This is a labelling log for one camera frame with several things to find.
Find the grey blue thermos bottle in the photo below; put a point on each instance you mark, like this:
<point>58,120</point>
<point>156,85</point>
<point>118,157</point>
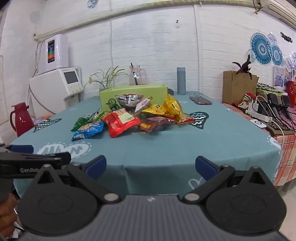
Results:
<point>181,81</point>

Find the glass vase with yellow flowers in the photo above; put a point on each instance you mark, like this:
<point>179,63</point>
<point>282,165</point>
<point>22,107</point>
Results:
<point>105,85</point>

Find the purple leaf plant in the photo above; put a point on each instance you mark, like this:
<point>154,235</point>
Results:
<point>245,66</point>

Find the red vase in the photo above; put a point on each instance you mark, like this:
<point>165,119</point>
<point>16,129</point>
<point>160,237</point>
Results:
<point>291,91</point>

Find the brown cardboard box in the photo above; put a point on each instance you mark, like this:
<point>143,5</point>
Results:
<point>239,89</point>

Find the small pale paper fan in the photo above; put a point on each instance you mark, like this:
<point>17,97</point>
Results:
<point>272,39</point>

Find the black charger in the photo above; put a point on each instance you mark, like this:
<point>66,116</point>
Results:
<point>286,100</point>
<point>272,99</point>

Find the red thermos jug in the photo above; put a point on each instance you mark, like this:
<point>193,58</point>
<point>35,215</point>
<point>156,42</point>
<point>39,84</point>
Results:
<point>20,119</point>

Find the green snack packet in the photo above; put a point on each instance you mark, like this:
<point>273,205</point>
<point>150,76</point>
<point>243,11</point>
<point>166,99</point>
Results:
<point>83,121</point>

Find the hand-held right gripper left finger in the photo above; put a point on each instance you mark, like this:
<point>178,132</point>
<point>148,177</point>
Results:
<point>96,167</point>

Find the wall picture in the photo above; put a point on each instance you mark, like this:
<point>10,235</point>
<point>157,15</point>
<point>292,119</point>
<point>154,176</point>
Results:
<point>279,77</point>

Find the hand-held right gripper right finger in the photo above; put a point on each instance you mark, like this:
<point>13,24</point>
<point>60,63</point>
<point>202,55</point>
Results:
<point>205,168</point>

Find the white pink snack packet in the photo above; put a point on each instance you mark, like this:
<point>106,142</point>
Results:
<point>143,103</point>

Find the glass pitcher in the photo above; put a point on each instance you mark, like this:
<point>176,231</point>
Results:
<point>141,76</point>

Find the red plaid tablecloth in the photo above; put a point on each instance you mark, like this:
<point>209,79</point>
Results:
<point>286,157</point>

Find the patterned fabric pouch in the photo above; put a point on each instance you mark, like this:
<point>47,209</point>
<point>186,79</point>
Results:
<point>247,100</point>

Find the white power strip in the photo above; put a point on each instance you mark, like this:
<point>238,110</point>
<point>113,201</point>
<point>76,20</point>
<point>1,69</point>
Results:
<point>256,113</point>

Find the black stirring stick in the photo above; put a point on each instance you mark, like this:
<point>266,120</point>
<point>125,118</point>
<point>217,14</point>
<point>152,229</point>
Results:
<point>135,74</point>

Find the blue snack packet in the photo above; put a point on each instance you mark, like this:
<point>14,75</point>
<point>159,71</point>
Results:
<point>87,131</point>

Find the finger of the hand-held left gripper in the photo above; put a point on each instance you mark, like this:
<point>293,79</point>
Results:
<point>22,149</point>

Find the person's left hand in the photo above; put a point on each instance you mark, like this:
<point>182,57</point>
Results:
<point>7,217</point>

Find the white water dispenser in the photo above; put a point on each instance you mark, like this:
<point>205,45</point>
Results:
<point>53,92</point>

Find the large blue paper fan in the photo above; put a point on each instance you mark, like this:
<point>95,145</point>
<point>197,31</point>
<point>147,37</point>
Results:
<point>262,48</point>

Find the black case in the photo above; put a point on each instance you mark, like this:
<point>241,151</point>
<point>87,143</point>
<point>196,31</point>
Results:
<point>170,91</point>

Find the yellow green-label snack packet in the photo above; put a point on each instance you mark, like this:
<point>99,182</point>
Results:
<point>156,109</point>

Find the horizontal wall pipe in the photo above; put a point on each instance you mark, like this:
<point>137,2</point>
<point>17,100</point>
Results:
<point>138,15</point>

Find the green cardboard box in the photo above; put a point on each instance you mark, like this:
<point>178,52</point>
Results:
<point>148,91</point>

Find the white air conditioner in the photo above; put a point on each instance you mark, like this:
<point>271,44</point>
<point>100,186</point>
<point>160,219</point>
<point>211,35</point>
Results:
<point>279,9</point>

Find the silver foil snack packet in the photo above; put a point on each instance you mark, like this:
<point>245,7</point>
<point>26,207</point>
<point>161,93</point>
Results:
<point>129,98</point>

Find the dark brown snack packet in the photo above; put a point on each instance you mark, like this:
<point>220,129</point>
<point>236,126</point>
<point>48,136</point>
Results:
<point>157,124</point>

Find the medium blue paper fan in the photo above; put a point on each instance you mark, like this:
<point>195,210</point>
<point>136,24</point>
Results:
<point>276,55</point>

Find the small red yellow snack packet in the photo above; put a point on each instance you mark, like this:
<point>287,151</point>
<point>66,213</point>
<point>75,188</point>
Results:
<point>187,121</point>

